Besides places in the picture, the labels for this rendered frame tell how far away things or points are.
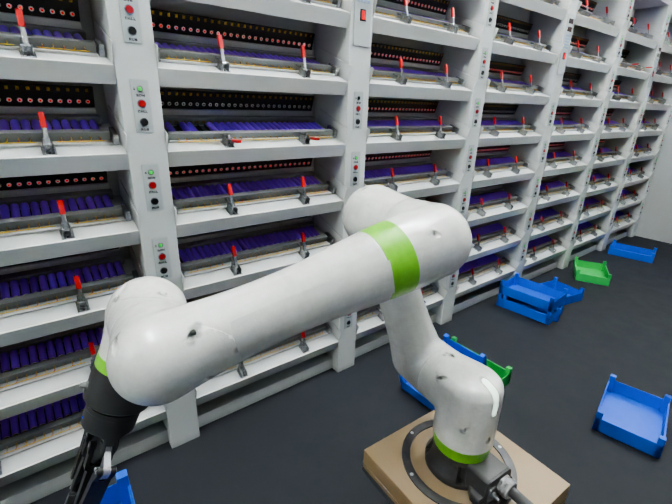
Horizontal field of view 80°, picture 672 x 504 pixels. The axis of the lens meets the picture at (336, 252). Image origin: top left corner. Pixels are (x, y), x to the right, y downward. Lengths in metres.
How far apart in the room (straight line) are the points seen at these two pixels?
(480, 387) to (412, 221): 0.42
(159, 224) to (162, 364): 0.75
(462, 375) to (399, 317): 0.17
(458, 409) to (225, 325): 0.55
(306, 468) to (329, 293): 1.00
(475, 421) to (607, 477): 0.86
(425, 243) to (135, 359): 0.39
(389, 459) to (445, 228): 0.61
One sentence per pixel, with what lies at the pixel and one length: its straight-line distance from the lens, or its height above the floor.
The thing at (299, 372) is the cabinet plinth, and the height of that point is 0.05.
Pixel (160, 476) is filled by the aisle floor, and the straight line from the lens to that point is 1.52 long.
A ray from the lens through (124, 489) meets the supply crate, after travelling 1.01.
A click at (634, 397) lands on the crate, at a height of 0.01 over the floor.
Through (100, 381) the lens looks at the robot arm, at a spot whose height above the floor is 0.73.
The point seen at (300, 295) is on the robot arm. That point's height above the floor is 0.87.
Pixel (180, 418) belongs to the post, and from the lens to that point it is 1.52.
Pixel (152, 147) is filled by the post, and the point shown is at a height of 0.98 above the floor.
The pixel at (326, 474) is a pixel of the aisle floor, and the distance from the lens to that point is 1.44.
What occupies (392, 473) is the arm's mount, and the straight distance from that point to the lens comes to 1.02.
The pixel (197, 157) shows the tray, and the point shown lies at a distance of 1.20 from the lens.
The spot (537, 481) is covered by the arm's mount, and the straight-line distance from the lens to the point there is 1.10.
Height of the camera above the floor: 1.10
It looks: 20 degrees down
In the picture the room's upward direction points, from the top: 2 degrees clockwise
